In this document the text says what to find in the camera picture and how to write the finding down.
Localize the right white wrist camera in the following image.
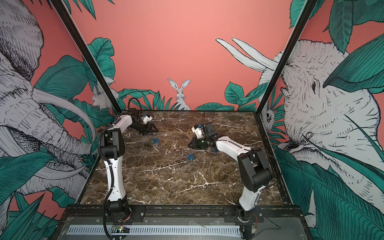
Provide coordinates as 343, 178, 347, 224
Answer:
192, 124, 205, 139

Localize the left black frame post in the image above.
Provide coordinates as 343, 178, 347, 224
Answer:
51, 0, 122, 114

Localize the small green circuit board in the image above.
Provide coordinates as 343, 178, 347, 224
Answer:
112, 225, 131, 234

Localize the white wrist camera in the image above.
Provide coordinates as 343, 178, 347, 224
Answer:
142, 115, 153, 124
192, 124, 205, 139

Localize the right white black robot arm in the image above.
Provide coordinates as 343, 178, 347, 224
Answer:
188, 123, 274, 222

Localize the blue padlock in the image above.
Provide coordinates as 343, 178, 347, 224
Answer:
188, 154, 195, 162
153, 138, 160, 146

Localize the right black frame post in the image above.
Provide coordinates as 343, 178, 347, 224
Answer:
256, 0, 317, 116

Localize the white perforated cable tray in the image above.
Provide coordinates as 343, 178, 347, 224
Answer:
66, 225, 241, 237

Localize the black frame post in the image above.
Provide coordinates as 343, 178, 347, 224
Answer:
256, 0, 317, 116
51, 0, 122, 114

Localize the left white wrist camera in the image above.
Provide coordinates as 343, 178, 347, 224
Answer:
142, 115, 153, 124

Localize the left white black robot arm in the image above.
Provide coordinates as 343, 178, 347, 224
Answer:
98, 108, 159, 223

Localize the black front mounting rail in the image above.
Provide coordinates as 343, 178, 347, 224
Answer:
59, 204, 304, 224

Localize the black corrugated cable left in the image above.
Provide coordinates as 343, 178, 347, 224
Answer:
97, 97, 144, 240

